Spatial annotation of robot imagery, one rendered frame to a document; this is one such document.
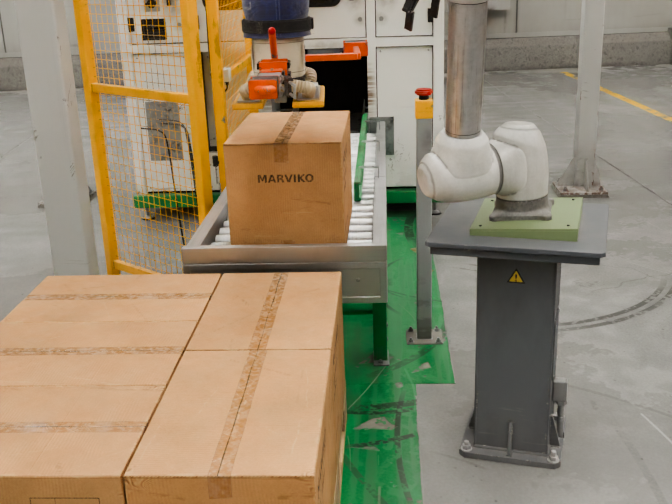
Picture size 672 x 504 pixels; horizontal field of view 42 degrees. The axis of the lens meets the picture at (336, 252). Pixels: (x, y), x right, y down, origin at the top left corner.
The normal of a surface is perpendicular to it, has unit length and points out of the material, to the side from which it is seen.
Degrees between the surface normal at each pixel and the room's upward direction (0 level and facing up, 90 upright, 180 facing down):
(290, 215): 90
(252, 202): 90
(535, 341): 90
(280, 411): 0
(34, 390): 0
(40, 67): 90
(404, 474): 0
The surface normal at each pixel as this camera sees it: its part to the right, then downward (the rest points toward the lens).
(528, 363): -0.30, 0.32
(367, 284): -0.05, 0.33
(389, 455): -0.04, -0.94
